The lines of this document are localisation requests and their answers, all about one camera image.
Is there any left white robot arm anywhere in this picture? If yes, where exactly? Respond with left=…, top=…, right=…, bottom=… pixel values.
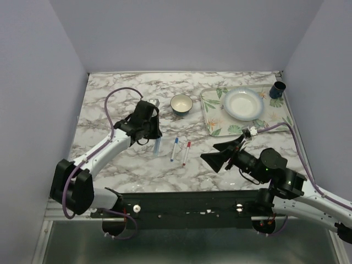
left=49, top=99, right=162, bottom=217

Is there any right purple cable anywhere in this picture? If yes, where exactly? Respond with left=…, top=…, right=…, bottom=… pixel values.
left=255, top=122, right=352, bottom=237

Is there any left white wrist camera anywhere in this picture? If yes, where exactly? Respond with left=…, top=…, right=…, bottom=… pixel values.
left=148, top=98, right=160, bottom=108

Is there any white plate blue rim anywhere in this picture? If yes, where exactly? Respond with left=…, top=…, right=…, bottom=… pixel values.
left=223, top=88, right=264, bottom=121

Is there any purple cable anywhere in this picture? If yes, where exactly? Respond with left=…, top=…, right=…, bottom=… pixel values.
left=62, top=87, right=144, bottom=240
left=255, top=122, right=352, bottom=237

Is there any white pen red tip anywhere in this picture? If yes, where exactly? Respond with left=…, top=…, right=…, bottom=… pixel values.
left=182, top=146, right=190, bottom=166

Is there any teal bowl cream inside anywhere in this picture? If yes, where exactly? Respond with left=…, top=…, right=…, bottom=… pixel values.
left=170, top=95, right=193, bottom=117

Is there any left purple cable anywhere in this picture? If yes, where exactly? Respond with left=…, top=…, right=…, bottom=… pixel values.
left=62, top=87, right=144, bottom=240

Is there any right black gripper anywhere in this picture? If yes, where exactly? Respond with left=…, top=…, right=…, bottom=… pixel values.
left=200, top=133, right=267, bottom=183

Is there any white pen blue tip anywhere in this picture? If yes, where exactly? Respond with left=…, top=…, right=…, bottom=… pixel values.
left=170, top=137, right=178, bottom=162

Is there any dark blue cup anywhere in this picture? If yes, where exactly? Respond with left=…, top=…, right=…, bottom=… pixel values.
left=269, top=81, right=286, bottom=99

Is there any aluminium rail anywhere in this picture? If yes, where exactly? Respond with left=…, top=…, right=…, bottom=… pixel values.
left=43, top=199, right=97, bottom=221

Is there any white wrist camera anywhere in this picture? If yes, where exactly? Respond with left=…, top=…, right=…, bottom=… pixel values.
left=242, top=126, right=258, bottom=146
left=148, top=98, right=160, bottom=108

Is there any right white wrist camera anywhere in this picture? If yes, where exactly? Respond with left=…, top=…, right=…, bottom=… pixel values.
left=242, top=126, right=258, bottom=146

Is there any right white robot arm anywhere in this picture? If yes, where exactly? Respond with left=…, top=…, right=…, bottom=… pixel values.
left=200, top=136, right=351, bottom=243

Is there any floral leaf serving tray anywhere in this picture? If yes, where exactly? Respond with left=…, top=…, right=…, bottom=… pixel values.
left=200, top=84, right=294, bottom=137

